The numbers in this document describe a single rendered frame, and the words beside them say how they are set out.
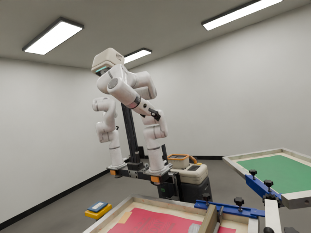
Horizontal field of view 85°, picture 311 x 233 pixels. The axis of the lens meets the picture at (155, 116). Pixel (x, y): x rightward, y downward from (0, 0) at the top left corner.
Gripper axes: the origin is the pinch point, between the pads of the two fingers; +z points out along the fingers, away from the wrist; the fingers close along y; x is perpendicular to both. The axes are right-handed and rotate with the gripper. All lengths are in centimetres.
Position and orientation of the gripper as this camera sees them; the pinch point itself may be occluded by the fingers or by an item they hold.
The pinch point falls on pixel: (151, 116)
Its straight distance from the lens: 85.3
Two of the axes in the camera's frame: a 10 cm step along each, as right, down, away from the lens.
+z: 4.9, 4.3, 7.6
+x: -4.0, 8.8, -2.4
